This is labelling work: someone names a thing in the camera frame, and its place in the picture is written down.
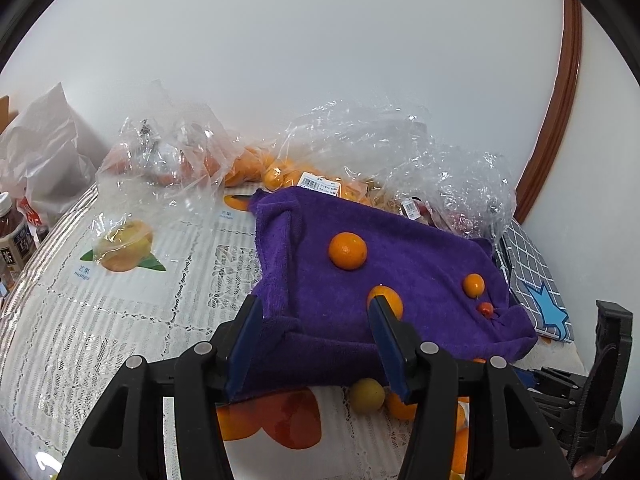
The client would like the dark tea bottle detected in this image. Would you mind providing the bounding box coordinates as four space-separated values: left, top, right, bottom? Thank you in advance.
0 193 37 286

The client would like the yellow-green round fruit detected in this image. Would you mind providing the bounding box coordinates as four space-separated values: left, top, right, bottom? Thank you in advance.
348 378 386 414

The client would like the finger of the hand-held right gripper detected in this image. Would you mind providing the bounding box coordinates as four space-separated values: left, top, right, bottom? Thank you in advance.
520 366 591 453

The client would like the purple towel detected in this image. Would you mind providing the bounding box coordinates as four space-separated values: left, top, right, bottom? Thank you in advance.
226 186 539 403

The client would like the checkered cloth with blue star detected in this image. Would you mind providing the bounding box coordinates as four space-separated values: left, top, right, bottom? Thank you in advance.
492 220 577 345

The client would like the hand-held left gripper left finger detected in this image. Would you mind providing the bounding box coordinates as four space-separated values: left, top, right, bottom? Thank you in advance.
57 295 264 480

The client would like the clear bag with label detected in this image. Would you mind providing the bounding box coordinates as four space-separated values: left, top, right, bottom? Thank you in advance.
224 94 437 211

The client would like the clear bag with persimmons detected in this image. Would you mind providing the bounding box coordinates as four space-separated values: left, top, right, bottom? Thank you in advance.
95 79 242 207

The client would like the yellow fruit in plastic wrap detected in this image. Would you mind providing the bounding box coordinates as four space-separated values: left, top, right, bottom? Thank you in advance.
89 214 157 272

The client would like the white lace printed tablecloth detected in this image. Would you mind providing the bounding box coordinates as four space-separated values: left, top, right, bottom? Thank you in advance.
0 179 587 480

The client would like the pile of small oranges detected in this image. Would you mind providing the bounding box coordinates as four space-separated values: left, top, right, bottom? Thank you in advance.
225 146 373 206

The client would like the white plastic bag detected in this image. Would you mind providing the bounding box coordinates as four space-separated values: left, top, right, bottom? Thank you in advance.
0 81 110 217

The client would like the medium orange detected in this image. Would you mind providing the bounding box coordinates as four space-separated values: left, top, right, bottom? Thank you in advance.
367 284 404 321

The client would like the person's right hand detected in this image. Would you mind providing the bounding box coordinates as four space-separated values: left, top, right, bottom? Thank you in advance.
571 452 621 480

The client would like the large orange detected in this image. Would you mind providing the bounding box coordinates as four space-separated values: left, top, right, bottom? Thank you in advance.
328 232 369 271

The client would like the orange beside yellow-green fruit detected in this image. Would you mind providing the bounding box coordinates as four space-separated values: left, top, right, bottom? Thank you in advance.
385 392 418 420

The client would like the crumpled clear plastic bag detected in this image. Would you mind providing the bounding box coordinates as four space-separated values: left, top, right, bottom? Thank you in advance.
372 144 518 242

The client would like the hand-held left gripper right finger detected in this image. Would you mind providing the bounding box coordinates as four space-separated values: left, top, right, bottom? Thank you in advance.
367 295 576 480

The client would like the brown wooden door frame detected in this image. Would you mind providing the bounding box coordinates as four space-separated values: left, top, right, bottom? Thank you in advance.
515 0 584 225

